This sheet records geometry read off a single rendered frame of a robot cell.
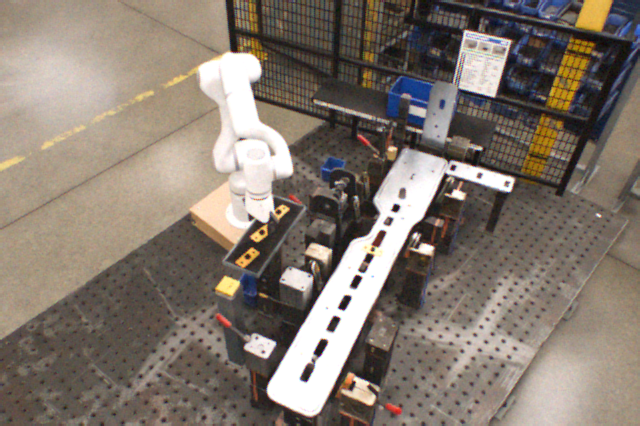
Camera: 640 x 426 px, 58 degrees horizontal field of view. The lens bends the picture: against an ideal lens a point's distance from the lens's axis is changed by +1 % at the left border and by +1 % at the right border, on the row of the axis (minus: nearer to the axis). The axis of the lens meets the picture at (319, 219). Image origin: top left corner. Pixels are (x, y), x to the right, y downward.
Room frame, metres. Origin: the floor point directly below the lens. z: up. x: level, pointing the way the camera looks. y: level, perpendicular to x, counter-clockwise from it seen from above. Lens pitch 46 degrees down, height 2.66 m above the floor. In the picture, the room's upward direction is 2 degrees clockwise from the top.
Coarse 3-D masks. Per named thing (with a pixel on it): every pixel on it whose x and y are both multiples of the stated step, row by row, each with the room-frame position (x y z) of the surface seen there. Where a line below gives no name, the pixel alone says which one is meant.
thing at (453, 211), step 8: (448, 192) 1.77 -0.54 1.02; (456, 192) 1.75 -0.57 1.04; (448, 200) 1.73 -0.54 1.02; (456, 200) 1.71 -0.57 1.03; (464, 200) 1.71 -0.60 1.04; (440, 208) 1.74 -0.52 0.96; (448, 208) 1.72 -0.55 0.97; (456, 208) 1.71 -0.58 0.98; (440, 216) 1.73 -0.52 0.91; (448, 216) 1.72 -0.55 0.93; (456, 216) 1.71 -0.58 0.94; (448, 224) 1.72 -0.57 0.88; (448, 232) 1.72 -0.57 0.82; (456, 232) 1.72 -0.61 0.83; (440, 240) 1.72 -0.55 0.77; (448, 240) 1.71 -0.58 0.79; (440, 248) 1.72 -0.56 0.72; (448, 248) 1.70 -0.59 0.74; (448, 256) 1.69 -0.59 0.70
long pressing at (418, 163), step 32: (416, 160) 2.00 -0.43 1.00; (384, 192) 1.78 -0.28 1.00; (416, 192) 1.79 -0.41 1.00; (352, 256) 1.42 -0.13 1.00; (384, 256) 1.42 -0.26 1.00; (320, 320) 1.12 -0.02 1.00; (352, 320) 1.12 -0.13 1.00; (288, 352) 0.99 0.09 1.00; (288, 384) 0.88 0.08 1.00; (320, 384) 0.88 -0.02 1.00
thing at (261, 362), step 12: (252, 336) 1.01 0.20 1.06; (252, 348) 0.96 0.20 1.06; (264, 348) 0.97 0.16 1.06; (252, 360) 0.95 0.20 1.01; (264, 360) 0.93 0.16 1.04; (276, 360) 0.98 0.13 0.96; (252, 372) 0.96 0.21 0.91; (264, 372) 0.93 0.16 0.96; (252, 384) 0.96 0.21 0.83; (264, 384) 0.94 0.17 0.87; (252, 396) 0.96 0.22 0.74; (264, 396) 0.94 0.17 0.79; (264, 408) 0.94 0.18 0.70
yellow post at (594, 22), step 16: (592, 0) 2.22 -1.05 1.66; (608, 0) 2.20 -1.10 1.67; (592, 16) 2.21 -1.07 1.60; (576, 48) 2.22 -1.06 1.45; (576, 64) 2.21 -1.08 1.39; (560, 80) 2.22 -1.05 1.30; (544, 128) 2.22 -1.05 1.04; (560, 128) 2.20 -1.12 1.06; (544, 144) 2.21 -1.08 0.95; (544, 160) 2.20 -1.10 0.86
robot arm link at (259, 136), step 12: (228, 96) 1.55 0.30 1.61; (240, 96) 1.54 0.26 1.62; (252, 96) 1.57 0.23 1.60; (228, 108) 1.53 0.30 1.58; (240, 108) 1.51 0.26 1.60; (252, 108) 1.52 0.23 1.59; (240, 120) 1.48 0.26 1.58; (252, 120) 1.48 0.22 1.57; (240, 132) 1.46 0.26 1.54; (252, 132) 1.46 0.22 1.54; (264, 132) 1.46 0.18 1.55; (276, 132) 1.47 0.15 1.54; (276, 144) 1.43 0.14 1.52; (276, 156) 1.40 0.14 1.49; (288, 156) 1.40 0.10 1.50; (276, 168) 1.36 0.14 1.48; (288, 168) 1.37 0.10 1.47
